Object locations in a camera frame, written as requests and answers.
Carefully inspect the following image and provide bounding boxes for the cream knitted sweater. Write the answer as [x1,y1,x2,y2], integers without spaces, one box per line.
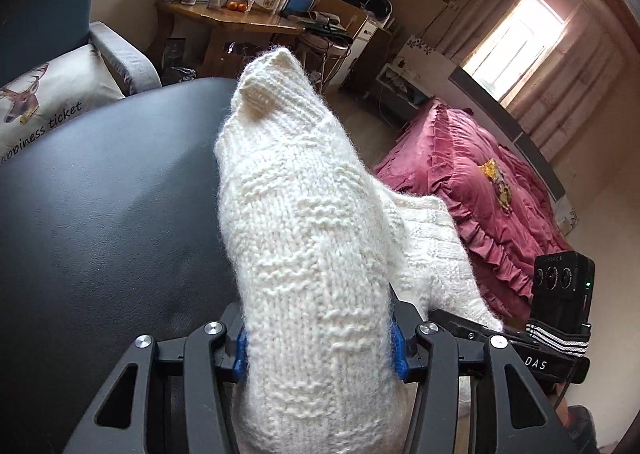
[215,47,502,453]

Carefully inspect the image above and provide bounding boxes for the person right hand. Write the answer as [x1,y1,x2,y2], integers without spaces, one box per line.
[553,393,577,432]

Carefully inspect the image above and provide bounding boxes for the pink blanket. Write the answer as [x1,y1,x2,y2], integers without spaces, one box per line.
[374,98,570,322]

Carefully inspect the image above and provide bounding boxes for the pink side window curtain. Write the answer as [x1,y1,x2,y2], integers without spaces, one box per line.
[436,0,625,160]

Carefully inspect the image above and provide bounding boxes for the deer print cushion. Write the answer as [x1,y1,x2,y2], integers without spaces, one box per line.
[1,44,124,162]

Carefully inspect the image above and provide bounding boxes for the white low cabinet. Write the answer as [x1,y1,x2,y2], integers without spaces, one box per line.
[374,36,474,122]

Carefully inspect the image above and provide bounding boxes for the wooden side table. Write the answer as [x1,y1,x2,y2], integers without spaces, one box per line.
[145,2,303,78]

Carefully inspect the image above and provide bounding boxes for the oranges on table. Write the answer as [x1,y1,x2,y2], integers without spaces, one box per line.
[226,1,250,13]

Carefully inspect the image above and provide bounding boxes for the grey yellow blue sofa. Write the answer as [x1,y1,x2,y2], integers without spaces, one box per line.
[0,0,164,97]

